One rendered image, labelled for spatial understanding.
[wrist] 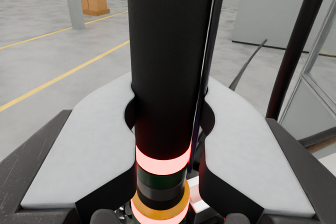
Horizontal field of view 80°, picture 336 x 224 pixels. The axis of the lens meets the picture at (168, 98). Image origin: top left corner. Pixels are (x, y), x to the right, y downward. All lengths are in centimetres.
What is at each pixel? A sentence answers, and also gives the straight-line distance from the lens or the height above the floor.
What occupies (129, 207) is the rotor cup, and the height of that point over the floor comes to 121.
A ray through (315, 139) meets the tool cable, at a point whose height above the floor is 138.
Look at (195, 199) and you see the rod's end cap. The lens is 19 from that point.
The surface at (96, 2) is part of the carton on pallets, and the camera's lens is 815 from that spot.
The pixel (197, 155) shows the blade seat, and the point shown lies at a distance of 38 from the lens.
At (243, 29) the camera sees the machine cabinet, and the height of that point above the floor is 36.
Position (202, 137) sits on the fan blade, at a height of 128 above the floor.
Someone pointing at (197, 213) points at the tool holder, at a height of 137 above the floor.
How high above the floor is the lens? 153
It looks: 33 degrees down
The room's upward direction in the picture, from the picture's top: 3 degrees clockwise
